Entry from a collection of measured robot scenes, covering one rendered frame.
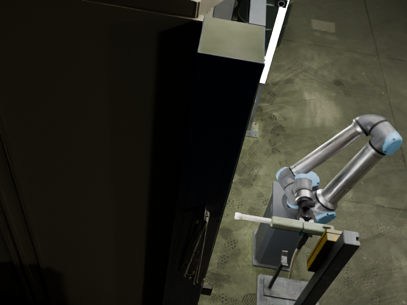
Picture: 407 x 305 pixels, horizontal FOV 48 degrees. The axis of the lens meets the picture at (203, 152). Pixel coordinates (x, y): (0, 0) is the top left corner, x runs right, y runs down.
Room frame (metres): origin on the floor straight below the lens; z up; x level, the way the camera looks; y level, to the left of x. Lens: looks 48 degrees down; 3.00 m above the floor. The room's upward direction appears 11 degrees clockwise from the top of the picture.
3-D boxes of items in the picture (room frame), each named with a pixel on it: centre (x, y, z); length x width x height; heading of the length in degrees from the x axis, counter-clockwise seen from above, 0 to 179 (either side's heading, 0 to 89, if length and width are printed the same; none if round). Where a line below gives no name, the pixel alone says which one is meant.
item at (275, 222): (1.28, -0.45, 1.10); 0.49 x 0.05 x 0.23; 91
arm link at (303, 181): (1.58, -0.56, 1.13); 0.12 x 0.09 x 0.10; 2
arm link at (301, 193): (1.49, -0.56, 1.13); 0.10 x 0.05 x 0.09; 92
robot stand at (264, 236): (1.84, -0.66, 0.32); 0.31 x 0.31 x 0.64; 2
